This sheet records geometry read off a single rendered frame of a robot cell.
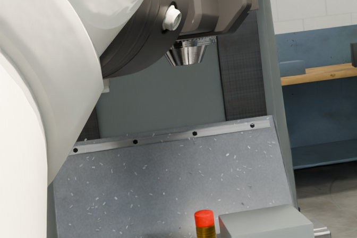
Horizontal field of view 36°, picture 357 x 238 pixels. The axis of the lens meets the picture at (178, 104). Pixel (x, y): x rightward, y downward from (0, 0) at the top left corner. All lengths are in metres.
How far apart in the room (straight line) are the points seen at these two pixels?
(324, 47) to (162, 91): 4.18
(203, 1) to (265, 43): 0.50
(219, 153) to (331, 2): 4.24
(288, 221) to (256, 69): 0.40
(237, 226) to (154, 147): 0.37
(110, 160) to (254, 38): 0.26
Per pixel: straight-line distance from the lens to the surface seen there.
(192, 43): 0.37
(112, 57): 0.22
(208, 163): 0.76
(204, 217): 0.46
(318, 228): 0.48
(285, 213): 0.43
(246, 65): 0.78
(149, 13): 0.23
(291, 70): 4.15
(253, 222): 0.42
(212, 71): 0.78
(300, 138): 4.90
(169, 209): 0.74
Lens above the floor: 1.20
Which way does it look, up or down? 6 degrees down
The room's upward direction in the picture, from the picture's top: 7 degrees counter-clockwise
